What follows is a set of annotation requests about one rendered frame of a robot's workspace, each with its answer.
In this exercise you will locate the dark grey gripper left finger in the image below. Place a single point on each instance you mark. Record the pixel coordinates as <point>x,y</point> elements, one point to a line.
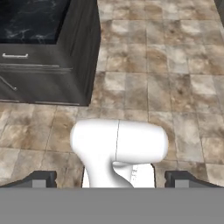
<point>43,178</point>

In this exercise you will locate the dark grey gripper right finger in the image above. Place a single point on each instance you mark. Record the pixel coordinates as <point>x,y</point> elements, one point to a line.
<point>178,178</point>

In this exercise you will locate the white rounded object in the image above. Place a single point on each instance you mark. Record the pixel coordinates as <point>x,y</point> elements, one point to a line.
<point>122,143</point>

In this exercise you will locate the dark wood cupboard door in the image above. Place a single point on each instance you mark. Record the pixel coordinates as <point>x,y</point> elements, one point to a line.
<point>43,86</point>

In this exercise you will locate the dark wood drawer front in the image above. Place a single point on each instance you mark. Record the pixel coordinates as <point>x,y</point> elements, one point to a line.
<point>40,55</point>

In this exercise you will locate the dark wood cabinet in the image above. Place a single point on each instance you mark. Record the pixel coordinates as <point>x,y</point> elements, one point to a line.
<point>83,49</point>

